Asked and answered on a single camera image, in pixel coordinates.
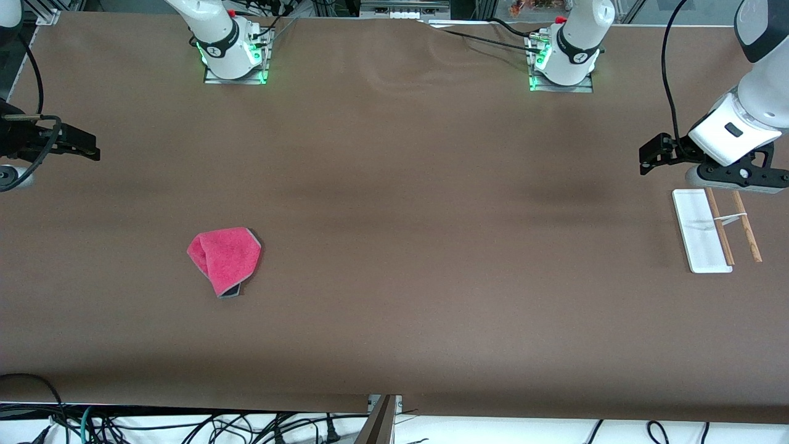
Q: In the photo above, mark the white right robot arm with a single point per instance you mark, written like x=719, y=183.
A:
x=216, y=31

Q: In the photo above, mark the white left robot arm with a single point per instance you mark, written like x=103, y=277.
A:
x=579, y=37

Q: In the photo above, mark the white rack with wooden bars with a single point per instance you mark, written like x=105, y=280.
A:
x=699, y=234

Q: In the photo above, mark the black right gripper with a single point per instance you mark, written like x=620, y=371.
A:
x=17, y=137

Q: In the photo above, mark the pink towel with grey trim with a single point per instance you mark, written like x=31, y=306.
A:
x=225, y=259

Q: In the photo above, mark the grey aluminium frame profile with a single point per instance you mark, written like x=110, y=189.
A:
x=48, y=12

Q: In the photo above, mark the brown wooden post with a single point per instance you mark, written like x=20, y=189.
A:
x=377, y=425

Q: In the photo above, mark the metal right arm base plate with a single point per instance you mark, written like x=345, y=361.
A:
x=216, y=80

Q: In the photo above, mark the brown table cover sheet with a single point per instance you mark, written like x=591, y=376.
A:
x=394, y=185

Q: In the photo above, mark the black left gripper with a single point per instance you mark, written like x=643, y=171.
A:
x=677, y=150

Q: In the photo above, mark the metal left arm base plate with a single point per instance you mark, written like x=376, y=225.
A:
x=582, y=87

